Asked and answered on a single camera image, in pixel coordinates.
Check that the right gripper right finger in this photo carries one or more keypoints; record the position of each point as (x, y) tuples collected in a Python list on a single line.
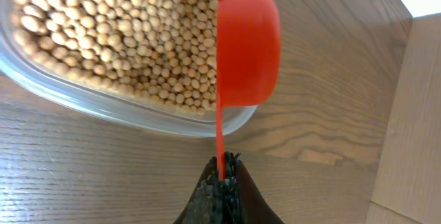
[(254, 208)]

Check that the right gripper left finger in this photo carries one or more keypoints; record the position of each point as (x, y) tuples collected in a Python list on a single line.
[(204, 205)]

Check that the red measuring scoop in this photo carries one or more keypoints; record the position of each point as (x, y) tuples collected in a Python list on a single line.
[(248, 48)]

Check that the clear plastic container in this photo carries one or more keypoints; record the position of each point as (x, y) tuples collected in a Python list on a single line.
[(107, 104)]

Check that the soybeans in container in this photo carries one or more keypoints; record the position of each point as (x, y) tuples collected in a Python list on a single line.
[(159, 51)]

